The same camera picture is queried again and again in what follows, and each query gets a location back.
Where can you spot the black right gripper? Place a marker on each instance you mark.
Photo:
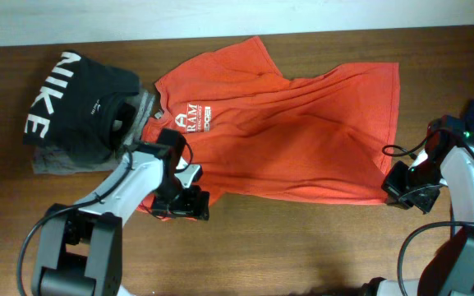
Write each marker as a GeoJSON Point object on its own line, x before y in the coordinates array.
{"type": "Point", "coordinates": [391, 184]}

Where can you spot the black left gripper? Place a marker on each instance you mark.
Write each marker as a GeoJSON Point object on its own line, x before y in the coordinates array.
{"type": "Point", "coordinates": [194, 202]}

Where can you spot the orange red t-shirt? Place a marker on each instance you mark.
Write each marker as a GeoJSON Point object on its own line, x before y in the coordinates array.
{"type": "Point", "coordinates": [255, 132]}

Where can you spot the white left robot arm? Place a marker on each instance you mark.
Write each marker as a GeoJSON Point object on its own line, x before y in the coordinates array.
{"type": "Point", "coordinates": [80, 246]}

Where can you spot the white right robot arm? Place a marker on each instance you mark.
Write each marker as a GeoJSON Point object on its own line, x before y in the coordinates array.
{"type": "Point", "coordinates": [451, 272]}

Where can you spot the black Nike garment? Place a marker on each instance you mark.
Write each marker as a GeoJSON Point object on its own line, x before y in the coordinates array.
{"type": "Point", "coordinates": [77, 103]}

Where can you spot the grey folded garment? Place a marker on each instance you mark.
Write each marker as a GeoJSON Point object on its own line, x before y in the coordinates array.
{"type": "Point", "coordinates": [125, 135]}

